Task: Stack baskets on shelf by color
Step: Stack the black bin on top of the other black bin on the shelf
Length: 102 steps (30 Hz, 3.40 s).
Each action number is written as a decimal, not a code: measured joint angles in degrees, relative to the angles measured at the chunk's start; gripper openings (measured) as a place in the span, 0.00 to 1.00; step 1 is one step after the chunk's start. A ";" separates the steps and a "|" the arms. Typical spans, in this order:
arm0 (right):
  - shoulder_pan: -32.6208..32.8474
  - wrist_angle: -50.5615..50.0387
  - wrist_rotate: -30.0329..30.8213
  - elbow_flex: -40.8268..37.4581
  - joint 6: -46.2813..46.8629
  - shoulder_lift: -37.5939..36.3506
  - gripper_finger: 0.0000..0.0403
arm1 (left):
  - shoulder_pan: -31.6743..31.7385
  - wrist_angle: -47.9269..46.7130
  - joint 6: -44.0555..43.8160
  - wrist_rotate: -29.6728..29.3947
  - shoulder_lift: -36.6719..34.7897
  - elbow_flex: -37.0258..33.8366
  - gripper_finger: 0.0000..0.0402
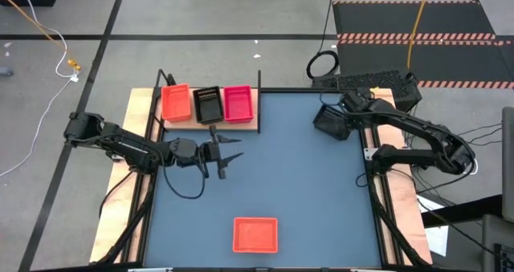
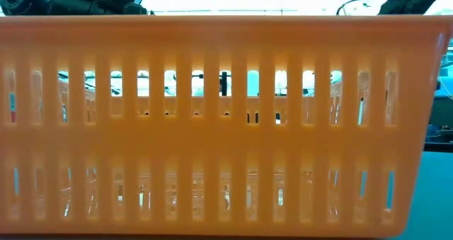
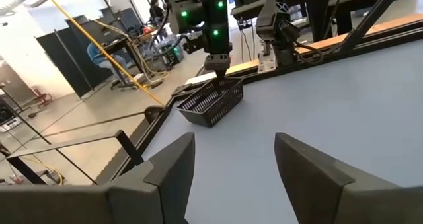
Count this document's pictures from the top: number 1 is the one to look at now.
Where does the orange plastic basket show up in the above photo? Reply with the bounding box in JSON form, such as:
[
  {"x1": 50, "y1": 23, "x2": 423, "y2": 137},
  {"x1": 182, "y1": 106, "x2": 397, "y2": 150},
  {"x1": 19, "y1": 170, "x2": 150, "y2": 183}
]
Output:
[
  {"x1": 232, "y1": 217, "x2": 279, "y2": 254},
  {"x1": 161, "y1": 83, "x2": 193, "y2": 124}
]

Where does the black aluminium table frame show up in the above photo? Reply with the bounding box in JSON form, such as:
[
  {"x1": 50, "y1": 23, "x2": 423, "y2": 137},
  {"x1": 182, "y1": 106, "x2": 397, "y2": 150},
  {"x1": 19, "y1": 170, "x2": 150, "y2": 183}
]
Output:
[{"x1": 88, "y1": 86, "x2": 434, "y2": 272}]

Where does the black coiled cable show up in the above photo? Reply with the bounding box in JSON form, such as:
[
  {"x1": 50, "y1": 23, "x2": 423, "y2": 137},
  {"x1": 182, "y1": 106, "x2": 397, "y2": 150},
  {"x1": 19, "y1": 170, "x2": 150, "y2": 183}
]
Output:
[{"x1": 306, "y1": 0, "x2": 341, "y2": 80}]

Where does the black mat orange striped edge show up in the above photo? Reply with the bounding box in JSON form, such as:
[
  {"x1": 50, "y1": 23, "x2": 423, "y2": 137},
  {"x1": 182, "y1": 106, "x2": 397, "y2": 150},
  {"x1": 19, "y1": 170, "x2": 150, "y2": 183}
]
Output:
[
  {"x1": 336, "y1": 39, "x2": 514, "y2": 90},
  {"x1": 332, "y1": 0, "x2": 497, "y2": 40}
]

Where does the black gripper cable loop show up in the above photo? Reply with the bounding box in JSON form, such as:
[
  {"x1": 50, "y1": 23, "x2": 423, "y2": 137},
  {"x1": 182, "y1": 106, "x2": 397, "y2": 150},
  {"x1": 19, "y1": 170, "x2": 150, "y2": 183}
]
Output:
[{"x1": 160, "y1": 159, "x2": 209, "y2": 201}]

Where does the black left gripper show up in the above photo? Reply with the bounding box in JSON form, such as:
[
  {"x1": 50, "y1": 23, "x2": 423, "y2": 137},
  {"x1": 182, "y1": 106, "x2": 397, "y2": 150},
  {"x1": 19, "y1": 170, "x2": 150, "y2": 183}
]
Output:
[{"x1": 198, "y1": 123, "x2": 246, "y2": 181}]

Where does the black plastic basket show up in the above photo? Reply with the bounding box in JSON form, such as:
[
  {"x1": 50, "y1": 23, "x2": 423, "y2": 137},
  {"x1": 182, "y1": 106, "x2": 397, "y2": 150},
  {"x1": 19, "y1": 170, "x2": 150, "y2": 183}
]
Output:
[
  {"x1": 312, "y1": 104, "x2": 352, "y2": 142},
  {"x1": 192, "y1": 85, "x2": 225, "y2": 126}
]

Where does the pale grey floor cable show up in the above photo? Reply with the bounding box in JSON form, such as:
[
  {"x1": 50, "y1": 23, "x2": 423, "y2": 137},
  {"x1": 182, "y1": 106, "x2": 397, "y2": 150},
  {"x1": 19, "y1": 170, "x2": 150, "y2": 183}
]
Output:
[{"x1": 0, "y1": 79, "x2": 75, "y2": 179}]

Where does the wooden table side board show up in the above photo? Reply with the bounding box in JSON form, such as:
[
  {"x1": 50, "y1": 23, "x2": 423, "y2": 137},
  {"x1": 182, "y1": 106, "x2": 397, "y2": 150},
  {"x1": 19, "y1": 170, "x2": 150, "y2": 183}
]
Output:
[
  {"x1": 88, "y1": 87, "x2": 161, "y2": 264},
  {"x1": 368, "y1": 87, "x2": 434, "y2": 265}
]

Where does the black arm base cable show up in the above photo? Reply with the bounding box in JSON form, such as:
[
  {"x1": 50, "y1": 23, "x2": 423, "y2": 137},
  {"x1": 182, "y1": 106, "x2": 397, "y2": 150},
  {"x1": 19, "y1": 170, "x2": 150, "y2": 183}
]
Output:
[{"x1": 98, "y1": 168, "x2": 137, "y2": 221}]

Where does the grey panel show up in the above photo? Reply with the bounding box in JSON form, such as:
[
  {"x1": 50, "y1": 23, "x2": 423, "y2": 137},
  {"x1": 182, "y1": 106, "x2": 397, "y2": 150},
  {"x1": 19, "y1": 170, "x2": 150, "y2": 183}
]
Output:
[{"x1": 501, "y1": 106, "x2": 514, "y2": 225}]

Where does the yellow cable with connector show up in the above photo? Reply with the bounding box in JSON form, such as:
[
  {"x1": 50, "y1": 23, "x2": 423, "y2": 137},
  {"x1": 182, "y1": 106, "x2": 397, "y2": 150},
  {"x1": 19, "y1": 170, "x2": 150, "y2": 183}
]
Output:
[{"x1": 0, "y1": 0, "x2": 82, "y2": 71}]

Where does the red plastic basket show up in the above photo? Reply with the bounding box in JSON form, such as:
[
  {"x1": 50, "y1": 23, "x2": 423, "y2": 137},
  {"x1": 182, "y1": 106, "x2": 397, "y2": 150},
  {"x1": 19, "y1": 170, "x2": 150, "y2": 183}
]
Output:
[{"x1": 222, "y1": 84, "x2": 255, "y2": 124}]

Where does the black bar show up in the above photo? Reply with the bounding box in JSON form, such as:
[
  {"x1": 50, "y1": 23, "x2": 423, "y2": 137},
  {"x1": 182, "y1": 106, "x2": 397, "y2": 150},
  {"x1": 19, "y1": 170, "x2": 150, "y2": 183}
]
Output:
[{"x1": 420, "y1": 193, "x2": 504, "y2": 229}]

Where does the black perforated case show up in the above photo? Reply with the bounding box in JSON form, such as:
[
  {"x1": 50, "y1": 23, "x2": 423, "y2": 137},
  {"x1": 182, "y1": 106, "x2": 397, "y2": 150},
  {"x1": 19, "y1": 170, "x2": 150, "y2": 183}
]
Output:
[{"x1": 311, "y1": 68, "x2": 423, "y2": 113}]

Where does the white cable with plug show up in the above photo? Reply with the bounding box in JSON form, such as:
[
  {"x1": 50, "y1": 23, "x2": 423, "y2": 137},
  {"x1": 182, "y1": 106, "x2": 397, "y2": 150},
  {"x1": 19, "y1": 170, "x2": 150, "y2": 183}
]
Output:
[{"x1": 14, "y1": 0, "x2": 80, "y2": 83}]

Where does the white paper sheet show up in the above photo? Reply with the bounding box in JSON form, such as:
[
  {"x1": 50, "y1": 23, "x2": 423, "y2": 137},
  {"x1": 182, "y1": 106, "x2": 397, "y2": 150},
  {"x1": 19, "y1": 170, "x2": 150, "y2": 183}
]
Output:
[{"x1": 416, "y1": 194, "x2": 450, "y2": 258}]

